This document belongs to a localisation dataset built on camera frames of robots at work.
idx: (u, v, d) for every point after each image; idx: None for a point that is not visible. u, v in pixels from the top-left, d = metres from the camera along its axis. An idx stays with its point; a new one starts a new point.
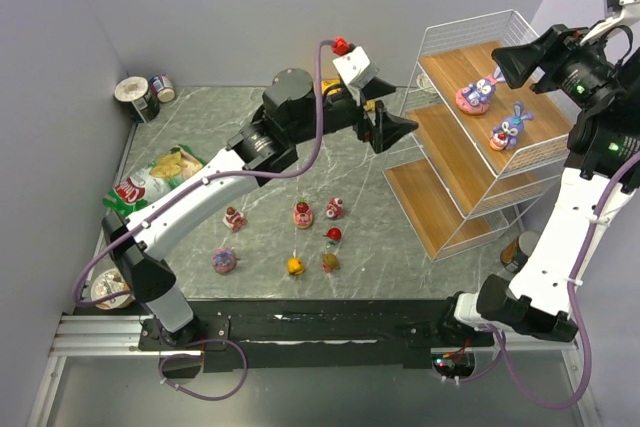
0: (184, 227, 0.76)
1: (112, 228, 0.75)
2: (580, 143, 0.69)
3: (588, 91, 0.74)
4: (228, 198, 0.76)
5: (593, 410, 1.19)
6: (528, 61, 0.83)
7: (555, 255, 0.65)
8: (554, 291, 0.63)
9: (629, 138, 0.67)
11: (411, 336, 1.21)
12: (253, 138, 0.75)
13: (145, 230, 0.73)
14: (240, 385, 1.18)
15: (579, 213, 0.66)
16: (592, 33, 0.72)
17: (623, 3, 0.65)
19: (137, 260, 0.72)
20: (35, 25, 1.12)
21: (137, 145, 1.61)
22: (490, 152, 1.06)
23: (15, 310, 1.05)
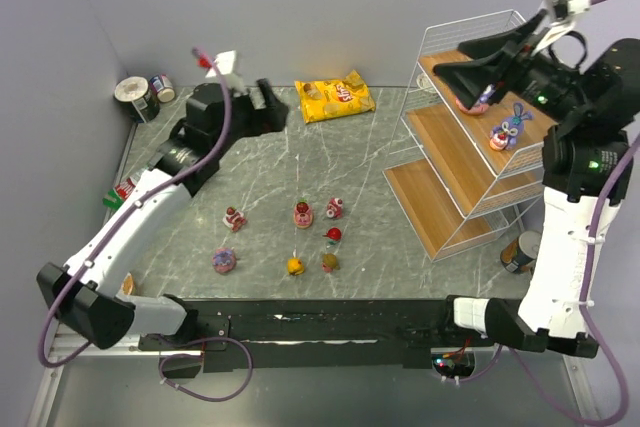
0: (129, 257, 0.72)
1: (50, 282, 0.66)
2: (558, 165, 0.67)
3: (552, 101, 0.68)
4: (165, 216, 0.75)
5: (593, 410, 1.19)
6: (480, 80, 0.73)
7: (561, 283, 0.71)
8: (568, 317, 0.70)
9: (606, 152, 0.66)
11: (411, 335, 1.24)
12: (172, 152, 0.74)
13: (90, 270, 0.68)
14: (249, 377, 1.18)
15: (574, 237, 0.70)
16: (540, 46, 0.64)
17: (574, 13, 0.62)
19: (91, 300, 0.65)
20: (35, 24, 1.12)
21: (137, 145, 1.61)
22: (490, 152, 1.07)
23: (15, 310, 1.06)
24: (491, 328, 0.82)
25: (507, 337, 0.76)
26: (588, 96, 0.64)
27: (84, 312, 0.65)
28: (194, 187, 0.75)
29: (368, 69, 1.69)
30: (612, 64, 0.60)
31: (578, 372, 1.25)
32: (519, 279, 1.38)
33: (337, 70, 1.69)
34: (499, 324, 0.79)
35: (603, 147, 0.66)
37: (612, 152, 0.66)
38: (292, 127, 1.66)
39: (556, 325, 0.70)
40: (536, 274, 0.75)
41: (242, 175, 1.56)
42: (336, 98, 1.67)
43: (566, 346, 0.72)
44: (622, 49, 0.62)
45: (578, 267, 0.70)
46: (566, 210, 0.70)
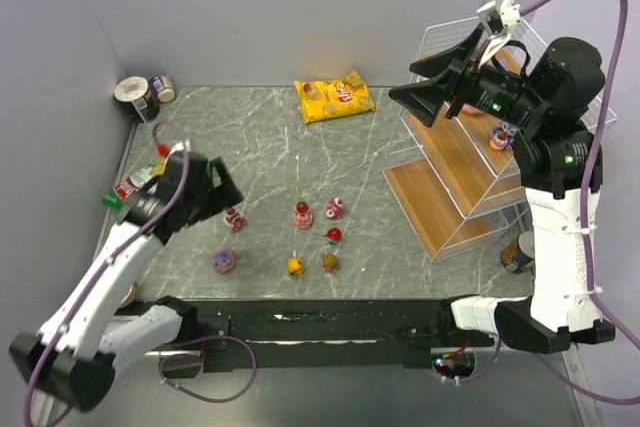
0: (105, 316, 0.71)
1: (25, 353, 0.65)
2: (536, 165, 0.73)
3: (506, 106, 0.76)
4: (138, 268, 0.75)
5: (593, 410, 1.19)
6: (435, 98, 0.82)
7: (568, 279, 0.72)
8: (582, 309, 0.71)
9: (576, 145, 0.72)
11: (411, 336, 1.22)
12: (140, 204, 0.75)
13: (66, 335, 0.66)
14: (250, 382, 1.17)
15: (568, 231, 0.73)
16: (483, 59, 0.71)
17: (508, 26, 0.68)
19: (69, 366, 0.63)
20: (35, 24, 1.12)
21: (137, 145, 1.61)
22: (490, 152, 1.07)
23: (16, 310, 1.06)
24: (505, 336, 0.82)
25: (524, 342, 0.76)
26: (543, 95, 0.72)
27: (63, 380, 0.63)
28: (163, 235, 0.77)
29: (368, 69, 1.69)
30: (559, 60, 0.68)
31: (578, 372, 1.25)
32: (519, 279, 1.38)
33: (336, 70, 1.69)
34: (514, 329, 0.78)
35: (572, 140, 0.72)
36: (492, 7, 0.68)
37: (582, 144, 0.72)
38: (292, 128, 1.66)
39: (573, 321, 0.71)
40: (541, 275, 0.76)
41: (242, 175, 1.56)
42: (336, 98, 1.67)
43: (585, 337, 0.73)
44: (560, 47, 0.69)
45: (579, 259, 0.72)
46: (556, 209, 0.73)
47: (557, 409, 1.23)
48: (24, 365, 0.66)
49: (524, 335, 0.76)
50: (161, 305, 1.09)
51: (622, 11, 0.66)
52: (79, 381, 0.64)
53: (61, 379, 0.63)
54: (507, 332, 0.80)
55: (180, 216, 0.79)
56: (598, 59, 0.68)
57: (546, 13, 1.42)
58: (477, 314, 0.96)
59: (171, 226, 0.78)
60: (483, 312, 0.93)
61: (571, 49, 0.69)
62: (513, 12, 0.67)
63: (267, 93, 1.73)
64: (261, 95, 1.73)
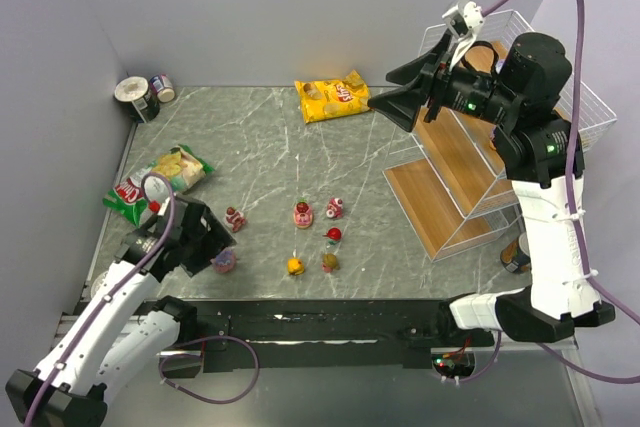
0: (99, 355, 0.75)
1: (20, 390, 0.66)
2: (520, 159, 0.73)
3: (481, 105, 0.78)
4: (131, 309, 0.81)
5: (592, 410, 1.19)
6: (412, 104, 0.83)
7: (564, 266, 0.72)
8: (581, 293, 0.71)
9: (556, 134, 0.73)
11: (411, 336, 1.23)
12: (139, 243, 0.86)
13: (62, 372, 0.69)
14: (251, 386, 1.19)
15: (559, 219, 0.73)
16: (454, 62, 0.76)
17: (472, 27, 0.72)
19: (65, 402, 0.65)
20: (35, 24, 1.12)
21: (137, 145, 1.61)
22: (490, 152, 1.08)
23: (15, 310, 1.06)
24: (508, 328, 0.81)
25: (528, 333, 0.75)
26: (515, 89, 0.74)
27: (59, 416, 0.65)
28: (158, 273, 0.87)
29: (368, 69, 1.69)
30: (524, 54, 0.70)
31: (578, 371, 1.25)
32: (519, 279, 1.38)
33: (336, 71, 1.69)
34: (516, 321, 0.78)
35: (551, 130, 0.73)
36: (455, 12, 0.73)
37: (560, 132, 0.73)
38: (292, 128, 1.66)
39: (575, 306, 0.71)
40: (538, 264, 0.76)
41: (242, 175, 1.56)
42: (336, 98, 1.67)
43: (587, 320, 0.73)
44: (524, 42, 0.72)
45: (573, 245, 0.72)
46: (544, 199, 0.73)
47: (557, 409, 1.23)
48: (18, 403, 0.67)
49: (527, 326, 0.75)
50: (157, 311, 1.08)
51: (578, 5, 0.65)
52: (74, 417, 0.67)
53: (57, 414, 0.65)
54: (510, 325, 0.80)
55: (176, 256, 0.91)
56: (560, 49, 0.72)
57: (546, 13, 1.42)
58: (477, 310, 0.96)
59: (166, 265, 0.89)
60: (483, 308, 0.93)
61: (533, 43, 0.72)
62: (475, 15, 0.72)
63: (267, 93, 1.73)
64: (261, 95, 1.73)
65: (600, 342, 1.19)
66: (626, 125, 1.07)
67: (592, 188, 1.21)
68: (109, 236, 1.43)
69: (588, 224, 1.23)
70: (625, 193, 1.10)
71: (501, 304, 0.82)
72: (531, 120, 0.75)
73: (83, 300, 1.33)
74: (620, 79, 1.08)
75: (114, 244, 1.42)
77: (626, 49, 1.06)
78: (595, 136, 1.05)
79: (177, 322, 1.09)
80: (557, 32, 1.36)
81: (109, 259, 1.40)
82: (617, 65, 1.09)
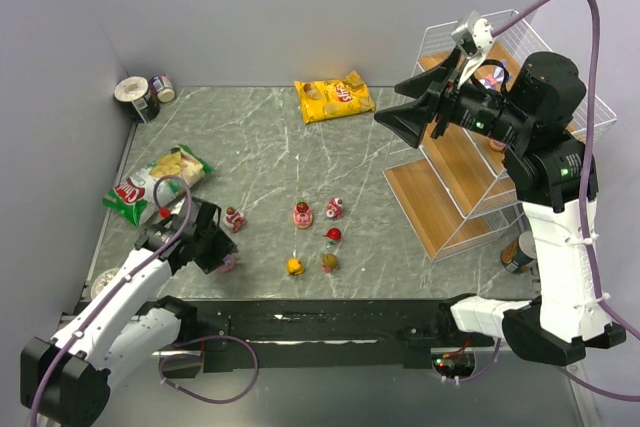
0: (113, 335, 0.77)
1: (37, 357, 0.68)
2: (533, 180, 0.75)
3: (489, 124, 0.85)
4: (145, 294, 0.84)
5: (593, 410, 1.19)
6: (418, 121, 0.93)
7: (576, 290, 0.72)
8: (593, 317, 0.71)
9: (570, 157, 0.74)
11: (411, 336, 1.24)
12: (156, 234, 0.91)
13: (80, 340, 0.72)
14: (251, 384, 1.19)
15: (572, 244, 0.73)
16: (461, 79, 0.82)
17: (483, 47, 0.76)
19: (80, 370, 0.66)
20: (35, 24, 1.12)
21: (137, 145, 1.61)
22: (491, 153, 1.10)
23: (15, 310, 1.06)
24: (515, 346, 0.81)
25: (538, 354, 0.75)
26: (527, 110, 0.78)
27: (70, 383, 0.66)
28: (173, 263, 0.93)
29: (368, 69, 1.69)
30: (537, 75, 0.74)
31: (578, 372, 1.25)
32: (519, 279, 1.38)
33: (336, 71, 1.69)
34: (526, 340, 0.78)
35: (566, 153, 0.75)
36: (464, 30, 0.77)
37: (575, 155, 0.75)
38: (292, 128, 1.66)
39: (586, 329, 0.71)
40: (549, 286, 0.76)
41: (242, 175, 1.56)
42: (336, 98, 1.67)
43: (598, 342, 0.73)
44: (536, 62, 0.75)
45: (585, 268, 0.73)
46: (556, 222, 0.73)
47: (557, 409, 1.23)
48: (31, 372, 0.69)
49: (536, 345, 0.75)
50: (158, 308, 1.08)
51: (595, 21, 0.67)
52: (82, 389, 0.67)
53: (68, 383, 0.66)
54: (519, 344, 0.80)
55: (189, 251, 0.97)
56: (572, 69, 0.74)
57: (546, 13, 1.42)
58: (479, 314, 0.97)
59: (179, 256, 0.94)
60: (487, 317, 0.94)
61: (547, 64, 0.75)
62: (484, 34, 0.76)
63: (267, 93, 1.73)
64: (261, 95, 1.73)
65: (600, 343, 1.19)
66: (626, 125, 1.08)
67: None
68: (109, 236, 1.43)
69: None
70: (625, 193, 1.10)
71: (510, 321, 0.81)
72: (544, 141, 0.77)
73: (83, 299, 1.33)
74: (620, 80, 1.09)
75: (113, 244, 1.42)
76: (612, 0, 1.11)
77: (625, 49, 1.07)
78: (595, 135, 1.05)
79: (178, 320, 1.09)
80: (557, 32, 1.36)
81: (109, 259, 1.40)
82: (617, 66, 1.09)
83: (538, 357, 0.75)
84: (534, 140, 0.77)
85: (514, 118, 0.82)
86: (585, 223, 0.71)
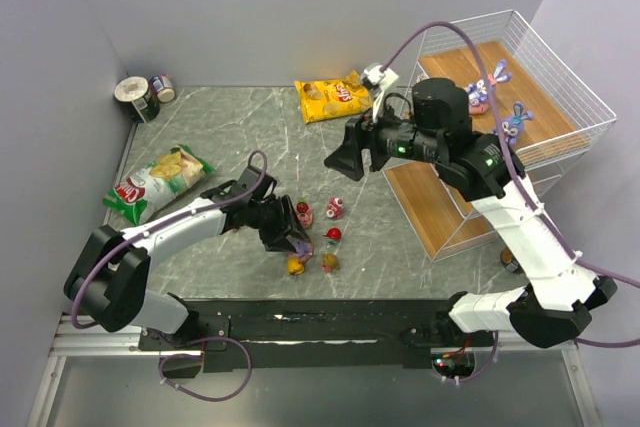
0: (162, 252, 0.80)
1: (102, 240, 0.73)
2: (469, 181, 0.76)
3: (409, 148, 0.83)
4: (196, 233, 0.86)
5: (593, 409, 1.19)
6: (352, 155, 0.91)
7: (552, 259, 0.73)
8: (578, 277, 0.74)
9: (489, 148, 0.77)
11: (412, 336, 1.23)
12: (222, 193, 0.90)
13: (144, 239, 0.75)
14: (246, 380, 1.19)
15: (527, 218, 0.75)
16: (375, 111, 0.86)
17: (376, 79, 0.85)
19: (137, 260, 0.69)
20: (35, 25, 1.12)
21: (137, 145, 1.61)
22: None
23: (15, 310, 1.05)
24: (533, 338, 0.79)
25: (552, 336, 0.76)
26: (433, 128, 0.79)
27: (126, 272, 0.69)
28: (224, 224, 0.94)
29: None
30: (425, 97, 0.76)
31: (578, 372, 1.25)
32: (519, 279, 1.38)
33: (336, 70, 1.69)
34: (537, 328, 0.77)
35: (488, 144, 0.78)
36: (363, 76, 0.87)
37: (492, 145, 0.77)
38: (292, 128, 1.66)
39: (579, 291, 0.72)
40: (527, 265, 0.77)
41: None
42: (336, 98, 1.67)
43: (598, 300, 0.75)
44: (419, 86, 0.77)
45: (548, 236, 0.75)
46: (505, 206, 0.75)
47: (557, 410, 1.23)
48: (92, 253, 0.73)
49: (546, 329, 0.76)
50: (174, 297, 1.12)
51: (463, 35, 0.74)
52: (130, 282, 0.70)
53: (124, 272, 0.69)
54: (534, 335, 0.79)
55: (240, 216, 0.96)
56: (448, 82, 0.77)
57: (546, 13, 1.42)
58: (478, 311, 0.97)
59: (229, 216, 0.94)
60: (489, 314, 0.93)
61: (428, 85, 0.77)
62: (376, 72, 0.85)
63: (268, 93, 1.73)
64: (262, 96, 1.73)
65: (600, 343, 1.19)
66: (626, 125, 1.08)
67: (590, 188, 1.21)
68: None
69: (587, 224, 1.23)
70: (623, 192, 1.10)
71: (516, 317, 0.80)
72: (462, 143, 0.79)
73: None
74: (619, 80, 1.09)
75: None
76: (611, 2, 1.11)
77: (623, 51, 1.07)
78: (596, 136, 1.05)
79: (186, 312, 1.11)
80: (555, 33, 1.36)
81: None
82: (617, 67, 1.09)
83: (557, 340, 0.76)
84: (452, 145, 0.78)
85: (428, 138, 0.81)
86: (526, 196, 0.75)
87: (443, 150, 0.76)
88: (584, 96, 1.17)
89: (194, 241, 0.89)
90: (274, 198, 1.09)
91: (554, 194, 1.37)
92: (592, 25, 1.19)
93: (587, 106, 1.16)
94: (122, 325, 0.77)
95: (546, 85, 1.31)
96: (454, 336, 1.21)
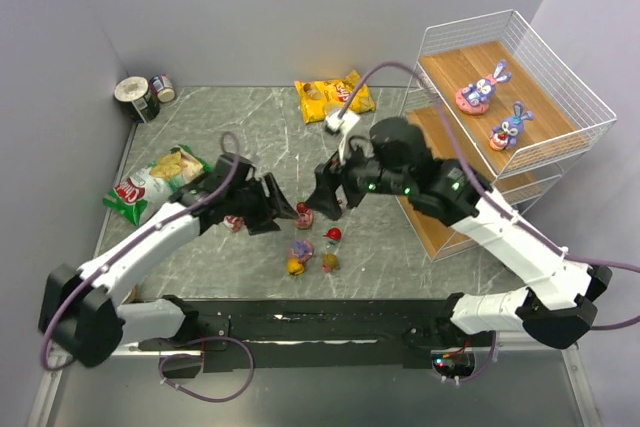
0: (132, 277, 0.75)
1: (60, 282, 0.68)
2: (442, 209, 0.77)
3: (379, 184, 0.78)
4: (171, 242, 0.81)
5: (593, 409, 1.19)
6: (327, 196, 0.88)
7: (542, 261, 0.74)
8: (571, 272, 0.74)
9: (453, 171, 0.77)
11: (412, 336, 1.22)
12: (192, 194, 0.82)
13: (104, 275, 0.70)
14: (245, 385, 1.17)
15: (507, 229, 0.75)
16: (341, 155, 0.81)
17: (335, 126, 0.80)
19: (99, 302, 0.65)
20: (35, 25, 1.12)
21: (137, 145, 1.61)
22: (490, 152, 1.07)
23: (15, 310, 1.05)
24: (550, 340, 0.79)
25: (566, 336, 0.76)
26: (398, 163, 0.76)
27: (91, 314, 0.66)
28: (203, 224, 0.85)
29: (368, 69, 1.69)
30: (383, 139, 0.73)
31: (578, 372, 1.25)
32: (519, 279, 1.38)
33: (335, 70, 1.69)
34: (551, 330, 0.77)
35: (448, 166, 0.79)
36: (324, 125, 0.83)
37: (454, 168, 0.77)
38: (292, 128, 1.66)
39: (576, 285, 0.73)
40: (521, 270, 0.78)
41: None
42: (336, 98, 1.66)
43: (597, 289, 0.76)
44: (375, 129, 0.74)
45: (531, 239, 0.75)
46: (483, 223, 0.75)
47: (557, 409, 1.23)
48: (51, 297, 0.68)
49: (559, 330, 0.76)
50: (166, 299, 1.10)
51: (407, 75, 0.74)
52: (99, 322, 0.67)
53: (88, 315, 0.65)
54: (550, 337, 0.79)
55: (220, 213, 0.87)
56: (402, 120, 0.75)
57: (546, 13, 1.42)
58: (484, 315, 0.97)
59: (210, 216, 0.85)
60: (494, 316, 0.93)
61: (384, 124, 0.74)
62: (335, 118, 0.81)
63: (267, 93, 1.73)
64: (262, 96, 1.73)
65: (600, 343, 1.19)
66: (626, 125, 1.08)
67: (590, 188, 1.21)
68: (109, 236, 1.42)
69: (587, 224, 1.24)
70: (624, 192, 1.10)
71: (528, 323, 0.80)
72: (427, 172, 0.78)
73: None
74: (619, 81, 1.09)
75: (113, 244, 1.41)
76: (611, 3, 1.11)
77: (624, 51, 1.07)
78: (596, 136, 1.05)
79: (183, 315, 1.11)
80: (555, 34, 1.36)
81: None
82: (617, 67, 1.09)
83: (572, 338, 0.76)
84: (418, 176, 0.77)
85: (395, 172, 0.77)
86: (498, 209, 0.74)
87: (411, 185, 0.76)
88: (584, 96, 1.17)
89: (172, 249, 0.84)
90: (257, 180, 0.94)
91: (554, 194, 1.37)
92: (592, 25, 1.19)
93: (586, 107, 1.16)
94: (106, 354, 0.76)
95: (546, 85, 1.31)
96: (456, 339, 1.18)
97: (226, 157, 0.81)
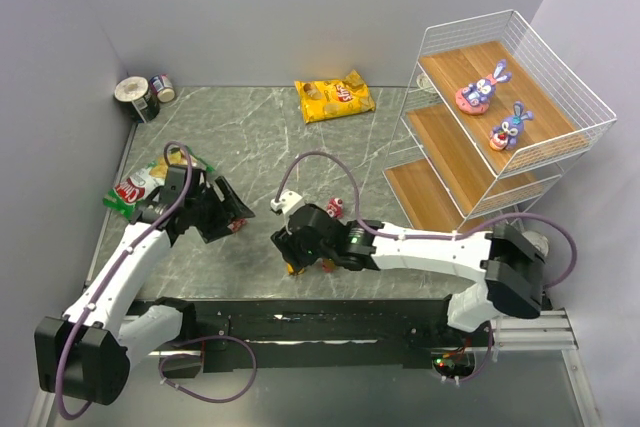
0: (124, 304, 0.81)
1: (51, 335, 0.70)
2: (360, 263, 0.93)
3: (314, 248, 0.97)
4: (150, 263, 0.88)
5: (593, 410, 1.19)
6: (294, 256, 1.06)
7: (439, 250, 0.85)
8: (469, 244, 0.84)
9: (355, 230, 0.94)
11: (412, 336, 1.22)
12: (150, 207, 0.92)
13: (93, 313, 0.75)
14: (251, 383, 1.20)
15: (402, 246, 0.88)
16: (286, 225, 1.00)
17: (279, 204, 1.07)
19: (99, 339, 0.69)
20: (35, 25, 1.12)
21: (137, 145, 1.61)
22: (490, 152, 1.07)
23: (15, 311, 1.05)
24: (524, 310, 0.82)
25: (520, 300, 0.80)
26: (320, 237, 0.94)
27: (92, 353, 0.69)
28: (172, 234, 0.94)
29: (368, 69, 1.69)
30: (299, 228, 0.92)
31: (578, 372, 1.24)
32: None
33: (336, 71, 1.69)
34: (509, 303, 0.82)
35: (354, 225, 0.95)
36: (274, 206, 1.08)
37: (356, 226, 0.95)
38: (292, 128, 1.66)
39: (478, 253, 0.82)
40: (440, 267, 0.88)
41: (242, 175, 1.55)
42: (336, 98, 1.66)
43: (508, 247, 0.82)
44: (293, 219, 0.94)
45: (423, 241, 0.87)
46: (383, 254, 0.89)
47: (557, 409, 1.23)
48: (46, 351, 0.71)
49: (508, 300, 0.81)
50: (159, 304, 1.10)
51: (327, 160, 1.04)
52: (104, 356, 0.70)
53: (89, 352, 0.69)
54: (520, 309, 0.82)
55: (185, 220, 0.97)
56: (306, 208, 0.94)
57: (546, 14, 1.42)
58: (468, 309, 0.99)
59: (177, 224, 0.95)
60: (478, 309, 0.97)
61: (297, 215, 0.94)
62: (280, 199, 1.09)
63: (267, 94, 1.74)
64: (262, 96, 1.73)
65: (600, 343, 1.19)
66: (626, 125, 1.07)
67: (590, 187, 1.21)
68: (109, 236, 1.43)
69: (586, 224, 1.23)
70: (624, 192, 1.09)
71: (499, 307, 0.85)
72: (341, 238, 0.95)
73: None
74: (619, 80, 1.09)
75: (113, 244, 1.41)
76: (612, 2, 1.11)
77: (624, 52, 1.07)
78: (596, 136, 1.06)
79: (179, 312, 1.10)
80: (554, 34, 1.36)
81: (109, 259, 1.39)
82: (617, 67, 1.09)
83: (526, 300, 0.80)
84: (335, 242, 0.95)
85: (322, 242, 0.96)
86: (385, 236, 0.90)
87: (329, 253, 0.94)
88: (584, 96, 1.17)
89: (151, 270, 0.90)
90: (209, 189, 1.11)
91: (554, 194, 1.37)
92: (592, 24, 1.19)
93: (587, 107, 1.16)
94: (121, 389, 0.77)
95: (546, 85, 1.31)
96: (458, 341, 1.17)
97: (177, 169, 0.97)
